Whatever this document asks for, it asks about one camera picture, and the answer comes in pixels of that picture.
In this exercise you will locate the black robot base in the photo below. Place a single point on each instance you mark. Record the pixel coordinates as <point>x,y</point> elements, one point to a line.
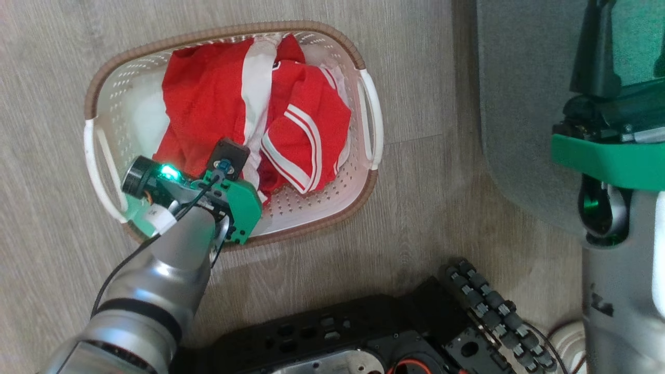
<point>337,332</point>

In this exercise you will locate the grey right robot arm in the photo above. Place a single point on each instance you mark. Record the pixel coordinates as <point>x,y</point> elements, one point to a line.
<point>618,301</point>

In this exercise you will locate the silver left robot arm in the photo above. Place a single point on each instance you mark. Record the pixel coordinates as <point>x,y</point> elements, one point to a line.
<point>156,291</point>

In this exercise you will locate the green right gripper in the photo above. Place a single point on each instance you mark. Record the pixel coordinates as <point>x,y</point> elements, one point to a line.
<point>608,158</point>

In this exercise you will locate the black roller wheel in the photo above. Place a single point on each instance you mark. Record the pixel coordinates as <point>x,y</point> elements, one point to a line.
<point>491,301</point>

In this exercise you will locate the white laundry basket brown rim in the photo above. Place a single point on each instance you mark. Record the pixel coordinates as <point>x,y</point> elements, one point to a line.
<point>311,208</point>

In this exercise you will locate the white round plastic object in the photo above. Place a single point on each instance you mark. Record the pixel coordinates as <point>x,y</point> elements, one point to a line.
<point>571,343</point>

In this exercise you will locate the red white sports jersey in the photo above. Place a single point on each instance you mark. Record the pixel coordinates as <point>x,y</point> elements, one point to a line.
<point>208,93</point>

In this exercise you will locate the grey fabric sofa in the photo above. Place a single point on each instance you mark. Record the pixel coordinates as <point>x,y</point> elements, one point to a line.
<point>519,104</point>

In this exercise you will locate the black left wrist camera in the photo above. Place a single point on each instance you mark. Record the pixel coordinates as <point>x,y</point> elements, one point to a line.
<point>228,156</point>

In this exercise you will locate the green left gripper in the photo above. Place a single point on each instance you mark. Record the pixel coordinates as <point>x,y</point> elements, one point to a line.
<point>241,208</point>

